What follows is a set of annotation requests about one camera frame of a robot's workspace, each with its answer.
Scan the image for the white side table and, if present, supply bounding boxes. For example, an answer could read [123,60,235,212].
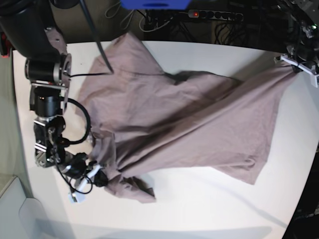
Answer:
[0,177,46,239]

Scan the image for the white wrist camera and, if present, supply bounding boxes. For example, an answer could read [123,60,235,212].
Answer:
[68,192,85,204]
[310,74,319,88]

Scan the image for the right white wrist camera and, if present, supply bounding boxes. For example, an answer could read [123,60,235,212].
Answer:
[68,192,85,204]

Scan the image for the blue box at top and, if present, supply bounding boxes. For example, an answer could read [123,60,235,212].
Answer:
[120,0,191,10]

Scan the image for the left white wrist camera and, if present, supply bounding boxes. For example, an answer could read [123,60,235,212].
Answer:
[310,74,319,88]

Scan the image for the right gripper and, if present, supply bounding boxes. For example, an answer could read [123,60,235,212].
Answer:
[62,160,109,194]

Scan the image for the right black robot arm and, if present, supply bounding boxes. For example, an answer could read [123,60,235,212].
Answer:
[0,0,108,196]

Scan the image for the mauve t-shirt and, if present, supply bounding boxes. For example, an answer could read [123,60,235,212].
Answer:
[78,33,295,203]

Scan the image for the grey power strip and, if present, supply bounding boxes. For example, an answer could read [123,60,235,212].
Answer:
[187,9,244,22]

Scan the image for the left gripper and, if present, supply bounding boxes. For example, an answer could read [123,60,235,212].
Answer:
[274,54,319,75]

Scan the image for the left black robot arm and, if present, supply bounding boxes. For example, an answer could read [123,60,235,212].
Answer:
[277,0,319,79]

